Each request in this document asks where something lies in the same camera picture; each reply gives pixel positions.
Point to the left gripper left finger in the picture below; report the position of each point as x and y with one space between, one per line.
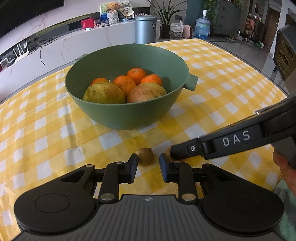
115 174

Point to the hanging ivy plant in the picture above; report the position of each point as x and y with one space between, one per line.
211 7

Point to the green yellow mango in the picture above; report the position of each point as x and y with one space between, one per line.
104 93

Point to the brown longan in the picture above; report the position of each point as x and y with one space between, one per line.
145 156

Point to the dark grey drawer cabinet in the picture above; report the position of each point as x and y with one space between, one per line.
228 18

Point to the black wall television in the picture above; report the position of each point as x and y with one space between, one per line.
16 12

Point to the white wifi router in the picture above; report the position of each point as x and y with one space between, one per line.
21 50

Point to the teddy bear in pot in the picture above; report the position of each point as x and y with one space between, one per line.
112 13

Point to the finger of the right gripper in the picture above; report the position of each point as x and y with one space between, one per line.
187 149

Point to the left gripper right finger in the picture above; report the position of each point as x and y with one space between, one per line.
181 174

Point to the yellow checkered tablecloth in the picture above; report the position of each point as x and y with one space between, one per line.
44 134

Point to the orange tangerine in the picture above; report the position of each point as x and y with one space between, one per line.
125 83
97 80
152 78
136 74

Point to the grey metal trash bin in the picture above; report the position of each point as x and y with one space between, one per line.
145 29

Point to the orange tangerine front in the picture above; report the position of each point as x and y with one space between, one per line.
152 78

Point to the person right hand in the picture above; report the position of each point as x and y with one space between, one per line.
288 173

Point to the reddish green mango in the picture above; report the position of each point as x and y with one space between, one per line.
145 92

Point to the red box on cabinet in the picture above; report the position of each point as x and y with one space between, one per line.
87 23

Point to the green plastic colander bowl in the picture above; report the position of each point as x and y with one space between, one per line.
117 60

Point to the blue water jug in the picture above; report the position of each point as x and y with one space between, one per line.
202 26

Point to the tall potted plant right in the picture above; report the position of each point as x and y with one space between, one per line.
164 10

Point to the white plastic bag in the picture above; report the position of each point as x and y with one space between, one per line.
176 30

